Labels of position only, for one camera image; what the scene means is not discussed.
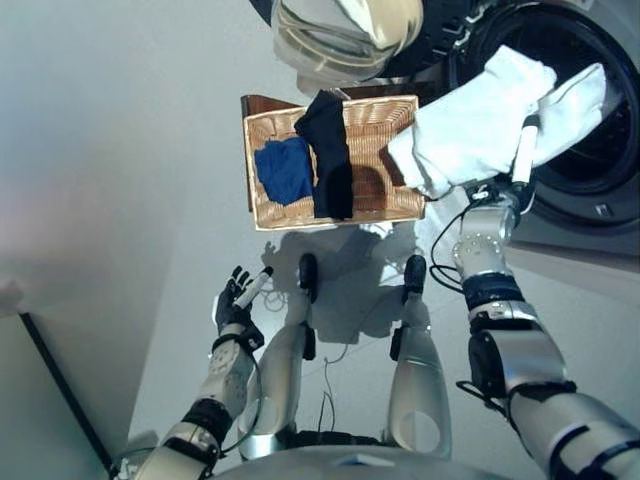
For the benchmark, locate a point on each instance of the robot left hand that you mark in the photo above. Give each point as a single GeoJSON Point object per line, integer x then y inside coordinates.
{"type": "Point", "coordinates": [232, 315]}

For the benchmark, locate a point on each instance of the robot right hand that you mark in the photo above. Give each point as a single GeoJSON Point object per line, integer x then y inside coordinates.
{"type": "Point", "coordinates": [525, 150]}

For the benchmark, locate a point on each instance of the white garment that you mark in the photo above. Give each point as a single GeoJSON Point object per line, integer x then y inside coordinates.
{"type": "Point", "coordinates": [475, 125]}

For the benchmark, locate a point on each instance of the long black garment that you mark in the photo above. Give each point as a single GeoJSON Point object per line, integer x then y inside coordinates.
{"type": "Point", "coordinates": [330, 150]}

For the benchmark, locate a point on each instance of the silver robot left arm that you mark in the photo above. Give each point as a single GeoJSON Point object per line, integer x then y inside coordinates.
{"type": "Point", "coordinates": [230, 375]}

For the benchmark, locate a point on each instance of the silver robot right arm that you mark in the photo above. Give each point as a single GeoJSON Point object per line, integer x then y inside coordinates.
{"type": "Point", "coordinates": [525, 350]}

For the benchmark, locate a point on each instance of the grey front-load washing machine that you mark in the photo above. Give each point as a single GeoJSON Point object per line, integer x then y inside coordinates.
{"type": "Point", "coordinates": [575, 190]}

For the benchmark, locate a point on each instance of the silver robot left leg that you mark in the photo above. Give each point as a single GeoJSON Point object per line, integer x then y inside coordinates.
{"type": "Point", "coordinates": [280, 370]}

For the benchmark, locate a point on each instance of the silver robot leg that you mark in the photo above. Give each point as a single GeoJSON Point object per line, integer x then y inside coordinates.
{"type": "Point", "coordinates": [417, 380]}
{"type": "Point", "coordinates": [280, 370]}

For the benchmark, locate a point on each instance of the rectangular wicker laundry basket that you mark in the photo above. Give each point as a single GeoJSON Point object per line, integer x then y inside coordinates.
{"type": "Point", "coordinates": [380, 120]}

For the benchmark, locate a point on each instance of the blue garment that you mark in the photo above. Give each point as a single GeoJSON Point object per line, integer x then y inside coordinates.
{"type": "Point", "coordinates": [282, 170]}

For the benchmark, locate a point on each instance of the grey robot torso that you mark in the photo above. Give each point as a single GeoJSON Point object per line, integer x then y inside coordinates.
{"type": "Point", "coordinates": [350, 465]}

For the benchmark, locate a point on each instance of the silver robot right leg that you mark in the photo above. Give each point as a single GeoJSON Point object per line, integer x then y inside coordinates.
{"type": "Point", "coordinates": [417, 380]}

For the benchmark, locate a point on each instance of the brown wooden stool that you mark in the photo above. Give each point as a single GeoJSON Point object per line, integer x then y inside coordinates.
{"type": "Point", "coordinates": [265, 104]}

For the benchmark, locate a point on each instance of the round glass washer door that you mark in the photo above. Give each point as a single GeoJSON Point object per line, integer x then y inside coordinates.
{"type": "Point", "coordinates": [340, 40]}

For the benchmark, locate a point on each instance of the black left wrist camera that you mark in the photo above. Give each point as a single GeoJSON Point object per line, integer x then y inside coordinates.
{"type": "Point", "coordinates": [255, 341]}

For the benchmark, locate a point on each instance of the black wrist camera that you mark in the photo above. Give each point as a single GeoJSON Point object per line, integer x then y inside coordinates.
{"type": "Point", "coordinates": [255, 341]}
{"type": "Point", "coordinates": [480, 192]}

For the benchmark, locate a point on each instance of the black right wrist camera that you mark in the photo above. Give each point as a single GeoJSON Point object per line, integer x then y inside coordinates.
{"type": "Point", "coordinates": [480, 192]}

